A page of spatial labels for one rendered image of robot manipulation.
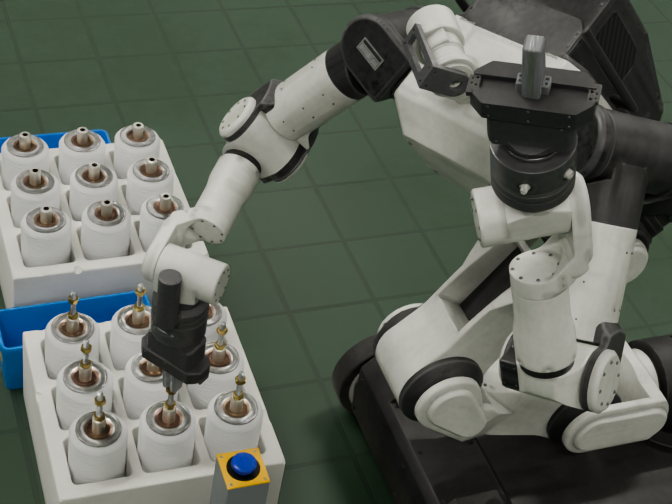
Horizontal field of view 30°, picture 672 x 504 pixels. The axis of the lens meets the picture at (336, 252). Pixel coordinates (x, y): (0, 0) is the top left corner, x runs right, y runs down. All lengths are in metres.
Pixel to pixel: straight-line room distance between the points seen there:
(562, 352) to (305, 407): 1.14
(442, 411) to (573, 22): 0.67
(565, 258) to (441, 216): 1.66
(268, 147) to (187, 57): 1.49
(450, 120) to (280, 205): 1.35
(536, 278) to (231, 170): 0.69
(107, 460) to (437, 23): 0.94
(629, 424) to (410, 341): 0.47
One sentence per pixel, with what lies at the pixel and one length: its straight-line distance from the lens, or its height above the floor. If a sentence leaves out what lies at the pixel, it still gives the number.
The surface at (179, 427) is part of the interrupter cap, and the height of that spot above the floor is 0.25.
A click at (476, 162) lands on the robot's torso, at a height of 0.93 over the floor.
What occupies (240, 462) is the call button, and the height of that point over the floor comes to 0.33.
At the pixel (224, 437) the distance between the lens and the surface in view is 2.16.
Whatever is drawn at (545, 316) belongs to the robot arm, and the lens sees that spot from 1.43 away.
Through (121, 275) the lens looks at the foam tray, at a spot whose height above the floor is 0.15.
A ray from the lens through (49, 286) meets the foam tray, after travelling 2.51.
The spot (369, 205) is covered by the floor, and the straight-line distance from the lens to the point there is 3.02.
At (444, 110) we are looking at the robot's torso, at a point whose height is 0.96.
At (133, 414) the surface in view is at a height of 0.17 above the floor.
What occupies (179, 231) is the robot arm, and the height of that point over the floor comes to 0.62.
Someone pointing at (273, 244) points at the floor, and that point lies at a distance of 2.86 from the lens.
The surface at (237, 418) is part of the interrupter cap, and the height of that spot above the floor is 0.25.
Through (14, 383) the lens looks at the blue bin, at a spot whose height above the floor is 0.02.
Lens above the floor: 1.89
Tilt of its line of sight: 41 degrees down
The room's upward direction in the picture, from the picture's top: 12 degrees clockwise
